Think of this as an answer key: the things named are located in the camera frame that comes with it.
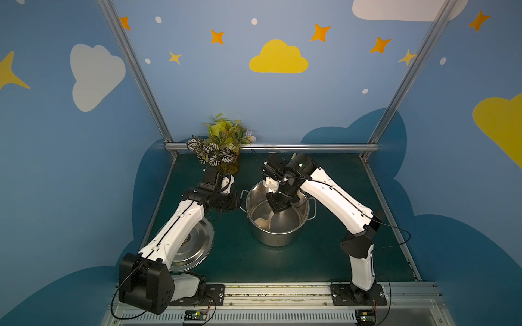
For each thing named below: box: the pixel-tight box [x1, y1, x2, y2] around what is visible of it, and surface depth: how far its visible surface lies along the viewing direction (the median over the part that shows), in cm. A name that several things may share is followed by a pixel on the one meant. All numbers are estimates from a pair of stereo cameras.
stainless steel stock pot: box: [239, 180, 317, 248], surface depth 88 cm
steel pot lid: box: [169, 216, 215, 273], surface depth 86 cm
